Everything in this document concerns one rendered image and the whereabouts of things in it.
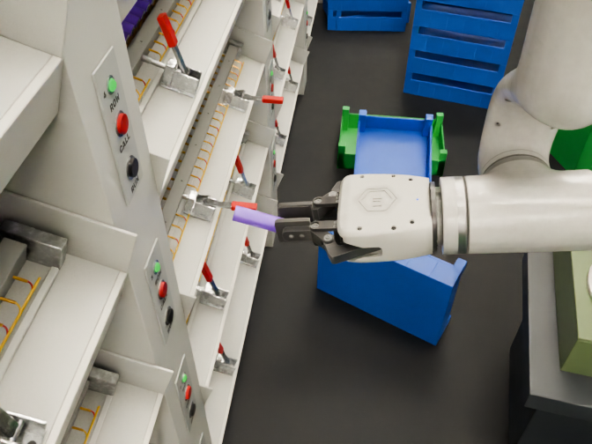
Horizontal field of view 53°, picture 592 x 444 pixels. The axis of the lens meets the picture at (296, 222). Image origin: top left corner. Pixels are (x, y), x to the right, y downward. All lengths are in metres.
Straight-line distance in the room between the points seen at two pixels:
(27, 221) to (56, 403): 0.15
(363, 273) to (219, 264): 0.37
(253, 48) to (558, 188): 0.69
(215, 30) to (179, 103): 0.18
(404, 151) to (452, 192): 1.07
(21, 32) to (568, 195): 0.50
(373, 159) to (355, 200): 1.03
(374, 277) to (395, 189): 0.64
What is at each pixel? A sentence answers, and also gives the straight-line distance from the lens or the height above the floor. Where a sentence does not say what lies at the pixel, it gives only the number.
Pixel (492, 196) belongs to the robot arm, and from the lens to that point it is 0.63.
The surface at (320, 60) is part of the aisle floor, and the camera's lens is 2.24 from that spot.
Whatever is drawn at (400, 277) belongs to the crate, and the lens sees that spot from 1.24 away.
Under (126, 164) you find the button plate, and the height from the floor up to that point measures 0.80.
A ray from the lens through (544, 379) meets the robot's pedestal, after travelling 1.03.
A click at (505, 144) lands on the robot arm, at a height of 0.70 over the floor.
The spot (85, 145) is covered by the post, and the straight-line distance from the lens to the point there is 0.44.
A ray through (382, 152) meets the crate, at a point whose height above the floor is 0.07.
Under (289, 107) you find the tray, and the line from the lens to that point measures 1.77.
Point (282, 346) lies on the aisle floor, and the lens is 1.32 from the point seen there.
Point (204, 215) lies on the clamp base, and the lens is 0.84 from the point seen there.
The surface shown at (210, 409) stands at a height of 0.12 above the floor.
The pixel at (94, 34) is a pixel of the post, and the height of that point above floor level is 0.90.
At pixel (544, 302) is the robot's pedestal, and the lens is 1.12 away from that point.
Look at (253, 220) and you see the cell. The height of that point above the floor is 0.63.
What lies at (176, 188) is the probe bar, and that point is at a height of 0.56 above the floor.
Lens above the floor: 1.10
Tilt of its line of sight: 45 degrees down
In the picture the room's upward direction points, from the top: straight up
